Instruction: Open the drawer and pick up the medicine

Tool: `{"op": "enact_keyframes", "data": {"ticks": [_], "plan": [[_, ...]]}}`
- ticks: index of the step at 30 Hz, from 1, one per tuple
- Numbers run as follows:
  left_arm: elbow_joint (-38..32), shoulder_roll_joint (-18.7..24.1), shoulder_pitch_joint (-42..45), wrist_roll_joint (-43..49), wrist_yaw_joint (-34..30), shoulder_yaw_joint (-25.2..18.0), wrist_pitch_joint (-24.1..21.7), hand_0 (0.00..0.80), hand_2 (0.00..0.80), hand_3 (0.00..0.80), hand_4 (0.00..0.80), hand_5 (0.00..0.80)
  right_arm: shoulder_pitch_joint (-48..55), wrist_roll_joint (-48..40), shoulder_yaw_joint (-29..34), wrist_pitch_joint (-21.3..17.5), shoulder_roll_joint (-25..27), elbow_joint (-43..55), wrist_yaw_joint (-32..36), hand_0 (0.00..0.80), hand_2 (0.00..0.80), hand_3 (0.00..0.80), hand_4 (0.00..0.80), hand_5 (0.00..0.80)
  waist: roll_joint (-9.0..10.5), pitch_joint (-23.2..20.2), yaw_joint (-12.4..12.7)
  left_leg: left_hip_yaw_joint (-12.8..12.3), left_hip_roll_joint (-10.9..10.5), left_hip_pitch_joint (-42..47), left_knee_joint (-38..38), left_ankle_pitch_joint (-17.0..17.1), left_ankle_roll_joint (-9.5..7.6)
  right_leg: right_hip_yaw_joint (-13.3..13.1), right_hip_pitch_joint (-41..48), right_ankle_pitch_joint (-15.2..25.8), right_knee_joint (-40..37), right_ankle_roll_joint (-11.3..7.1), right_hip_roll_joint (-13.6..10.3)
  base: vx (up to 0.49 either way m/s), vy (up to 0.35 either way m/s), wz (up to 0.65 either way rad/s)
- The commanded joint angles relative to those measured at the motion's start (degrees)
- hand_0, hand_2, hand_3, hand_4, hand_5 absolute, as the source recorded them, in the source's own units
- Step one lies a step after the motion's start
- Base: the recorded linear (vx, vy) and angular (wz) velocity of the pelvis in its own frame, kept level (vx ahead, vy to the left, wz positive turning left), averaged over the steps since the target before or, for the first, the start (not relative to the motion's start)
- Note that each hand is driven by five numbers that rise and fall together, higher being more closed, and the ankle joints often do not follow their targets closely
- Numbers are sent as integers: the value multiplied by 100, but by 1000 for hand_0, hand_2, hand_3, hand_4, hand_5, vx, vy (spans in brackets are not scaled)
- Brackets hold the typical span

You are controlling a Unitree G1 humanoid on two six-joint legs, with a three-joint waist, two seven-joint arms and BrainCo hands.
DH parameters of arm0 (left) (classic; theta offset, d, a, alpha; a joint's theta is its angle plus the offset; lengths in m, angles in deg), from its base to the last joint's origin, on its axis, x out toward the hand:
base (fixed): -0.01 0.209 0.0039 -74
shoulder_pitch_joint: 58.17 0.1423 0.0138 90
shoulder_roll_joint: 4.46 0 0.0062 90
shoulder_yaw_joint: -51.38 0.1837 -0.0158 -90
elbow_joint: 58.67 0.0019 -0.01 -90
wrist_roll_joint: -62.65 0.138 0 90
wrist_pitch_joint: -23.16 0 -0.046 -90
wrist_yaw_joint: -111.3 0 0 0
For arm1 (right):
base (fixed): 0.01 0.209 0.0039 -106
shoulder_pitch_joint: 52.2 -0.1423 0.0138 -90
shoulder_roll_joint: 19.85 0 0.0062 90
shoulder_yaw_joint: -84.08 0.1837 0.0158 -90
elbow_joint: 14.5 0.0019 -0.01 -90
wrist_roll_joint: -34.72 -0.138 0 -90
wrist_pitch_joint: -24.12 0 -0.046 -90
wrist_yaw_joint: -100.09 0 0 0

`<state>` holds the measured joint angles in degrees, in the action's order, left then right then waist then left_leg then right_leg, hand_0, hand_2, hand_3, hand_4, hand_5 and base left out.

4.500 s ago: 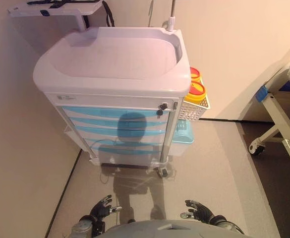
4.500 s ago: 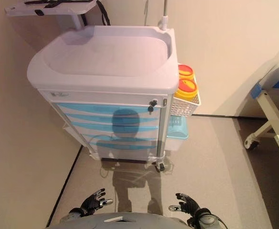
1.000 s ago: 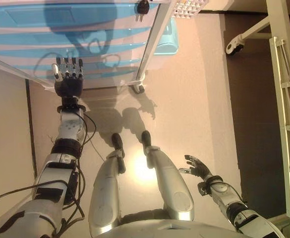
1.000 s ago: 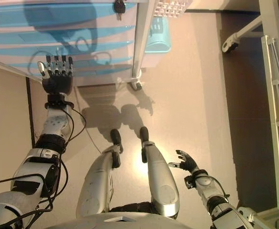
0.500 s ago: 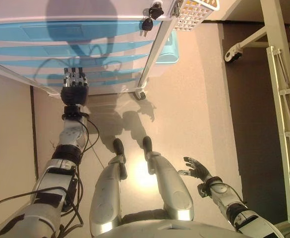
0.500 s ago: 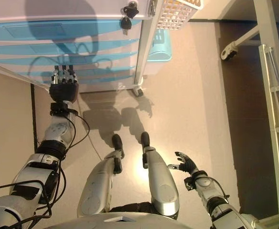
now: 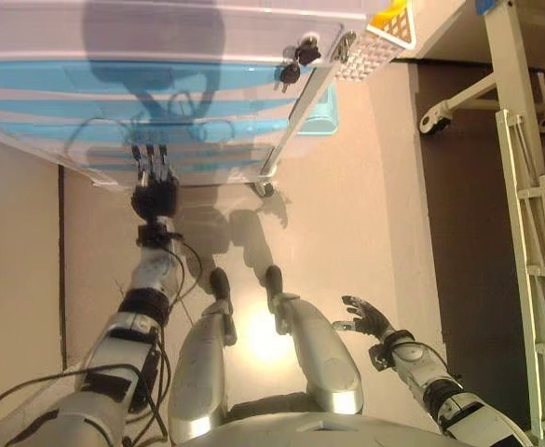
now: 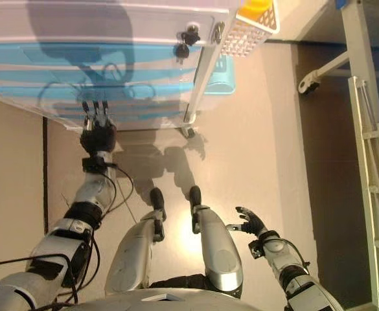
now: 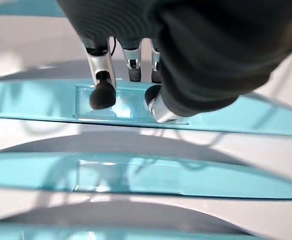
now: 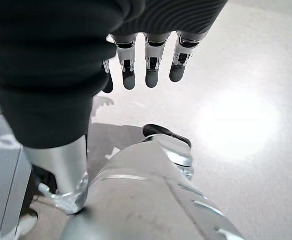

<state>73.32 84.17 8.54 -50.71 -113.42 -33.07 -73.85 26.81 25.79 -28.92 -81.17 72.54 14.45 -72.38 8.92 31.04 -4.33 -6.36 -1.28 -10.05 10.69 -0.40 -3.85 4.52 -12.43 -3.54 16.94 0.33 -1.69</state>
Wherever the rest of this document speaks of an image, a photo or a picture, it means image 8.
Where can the dark left robot hand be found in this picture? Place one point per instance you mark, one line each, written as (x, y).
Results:
(98, 139)

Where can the dark right robot hand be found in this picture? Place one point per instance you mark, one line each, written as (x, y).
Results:
(255, 226)

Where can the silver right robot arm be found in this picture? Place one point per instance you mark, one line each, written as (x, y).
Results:
(276, 251)

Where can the cart caster wheel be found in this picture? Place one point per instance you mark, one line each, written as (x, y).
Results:
(189, 132)

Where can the silver robot torso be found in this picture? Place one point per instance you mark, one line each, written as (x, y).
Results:
(189, 302)

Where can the white medical cart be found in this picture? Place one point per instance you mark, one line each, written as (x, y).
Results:
(79, 26)

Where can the black headed key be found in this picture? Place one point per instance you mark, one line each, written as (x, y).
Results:
(190, 37)
(182, 50)

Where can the light blue waste bin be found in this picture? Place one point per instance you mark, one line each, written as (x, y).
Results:
(221, 77)

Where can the silver cart side latch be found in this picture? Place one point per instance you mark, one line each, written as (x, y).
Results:
(219, 31)

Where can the white lattice basket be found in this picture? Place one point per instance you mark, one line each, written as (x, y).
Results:
(241, 42)

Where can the yellow sharps container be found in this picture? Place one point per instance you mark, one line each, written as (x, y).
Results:
(254, 9)

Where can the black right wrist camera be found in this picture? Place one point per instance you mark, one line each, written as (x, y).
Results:
(256, 250)

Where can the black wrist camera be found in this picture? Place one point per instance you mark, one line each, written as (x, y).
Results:
(96, 163)
(256, 250)

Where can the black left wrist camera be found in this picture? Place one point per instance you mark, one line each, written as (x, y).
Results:
(96, 163)

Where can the white bed side rail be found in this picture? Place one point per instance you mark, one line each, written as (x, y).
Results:
(358, 129)

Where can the white hospital bed frame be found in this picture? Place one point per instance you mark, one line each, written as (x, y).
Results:
(354, 39)

